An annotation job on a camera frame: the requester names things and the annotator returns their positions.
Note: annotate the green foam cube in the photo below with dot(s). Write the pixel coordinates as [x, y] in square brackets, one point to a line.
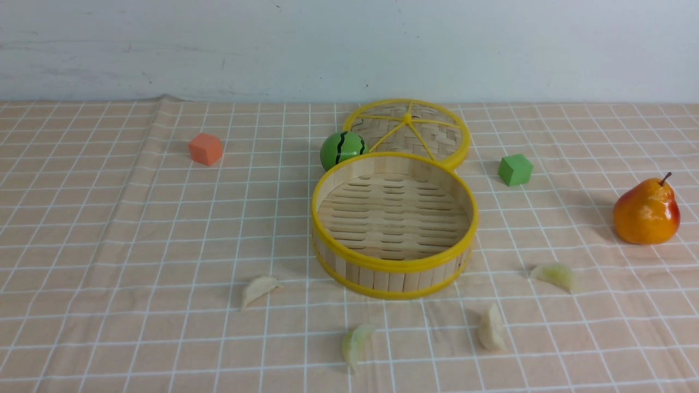
[515, 170]

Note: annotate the orange yellow toy pear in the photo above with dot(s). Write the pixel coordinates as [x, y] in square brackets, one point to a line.
[647, 214]

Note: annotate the bamboo steamer lid yellow rim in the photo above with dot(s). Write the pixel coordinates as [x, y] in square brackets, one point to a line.
[412, 126]

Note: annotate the orange foam cube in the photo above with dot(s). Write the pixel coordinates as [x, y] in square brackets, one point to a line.
[205, 149]

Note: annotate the bamboo steamer tray yellow rim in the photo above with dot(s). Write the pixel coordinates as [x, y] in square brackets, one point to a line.
[393, 226]

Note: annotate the checkered peach tablecloth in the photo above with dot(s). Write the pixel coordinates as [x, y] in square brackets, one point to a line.
[123, 261]

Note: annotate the green dumpling front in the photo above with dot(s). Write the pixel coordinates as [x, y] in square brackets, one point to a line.
[354, 342]

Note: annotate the white dumpling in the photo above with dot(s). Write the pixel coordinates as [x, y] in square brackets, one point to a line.
[491, 330]
[259, 286]

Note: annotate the green dumpling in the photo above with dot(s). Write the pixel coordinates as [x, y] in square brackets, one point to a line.
[354, 342]
[555, 273]

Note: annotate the green watermelon toy ball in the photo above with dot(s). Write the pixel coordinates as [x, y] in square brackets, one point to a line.
[341, 146]

